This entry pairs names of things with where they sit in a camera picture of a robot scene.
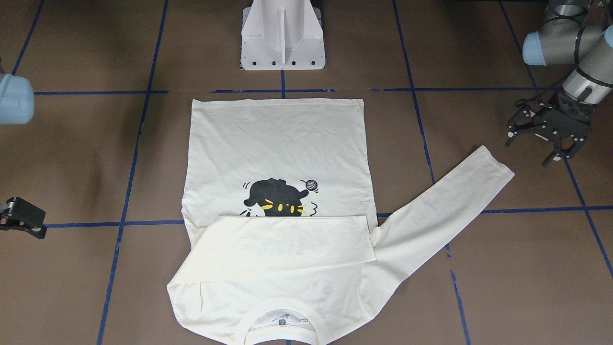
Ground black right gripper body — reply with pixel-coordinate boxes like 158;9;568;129
0;197;47;240

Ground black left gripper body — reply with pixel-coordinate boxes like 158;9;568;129
524;91;596;144

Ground cream long-sleeve cat shirt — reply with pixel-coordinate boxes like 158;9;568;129
167;98;514;345

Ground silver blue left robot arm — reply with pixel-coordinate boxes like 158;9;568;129
506;0;613;166

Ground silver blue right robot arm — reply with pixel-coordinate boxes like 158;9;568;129
0;68;47;240

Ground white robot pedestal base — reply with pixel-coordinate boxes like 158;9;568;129
239;0;326;71

